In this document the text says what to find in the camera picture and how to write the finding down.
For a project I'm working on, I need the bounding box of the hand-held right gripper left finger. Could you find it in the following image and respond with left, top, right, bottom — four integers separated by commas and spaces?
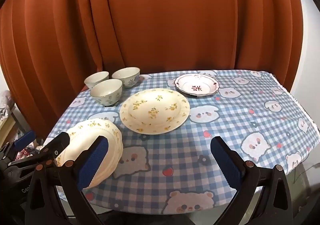
25, 136, 109, 225

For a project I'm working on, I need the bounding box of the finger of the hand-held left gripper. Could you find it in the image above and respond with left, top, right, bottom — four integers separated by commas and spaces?
0, 130, 37, 158
7, 132, 71, 173

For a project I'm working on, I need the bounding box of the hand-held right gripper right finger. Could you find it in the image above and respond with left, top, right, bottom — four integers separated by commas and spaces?
210, 136, 294, 225

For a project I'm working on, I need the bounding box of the cream floral plate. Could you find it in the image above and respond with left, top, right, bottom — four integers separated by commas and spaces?
55, 118, 124, 189

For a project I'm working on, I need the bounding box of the floral ceramic bowl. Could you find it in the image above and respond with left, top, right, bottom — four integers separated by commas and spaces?
84, 71, 110, 90
112, 67, 140, 88
90, 79, 123, 106

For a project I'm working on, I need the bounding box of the red-rimmed scalloped plate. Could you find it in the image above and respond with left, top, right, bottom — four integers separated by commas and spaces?
174, 73, 220, 96

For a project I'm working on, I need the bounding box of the wooden furniture edge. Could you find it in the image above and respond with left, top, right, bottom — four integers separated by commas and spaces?
0, 115, 19, 142

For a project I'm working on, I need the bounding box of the blue checked bear tablecloth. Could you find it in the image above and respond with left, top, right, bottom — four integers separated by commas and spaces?
41, 69, 319, 215

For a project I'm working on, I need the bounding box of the white lace cloth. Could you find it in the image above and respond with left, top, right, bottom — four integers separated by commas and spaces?
0, 90, 17, 122

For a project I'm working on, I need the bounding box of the orange curtain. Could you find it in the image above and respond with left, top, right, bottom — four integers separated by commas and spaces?
0, 0, 320, 140

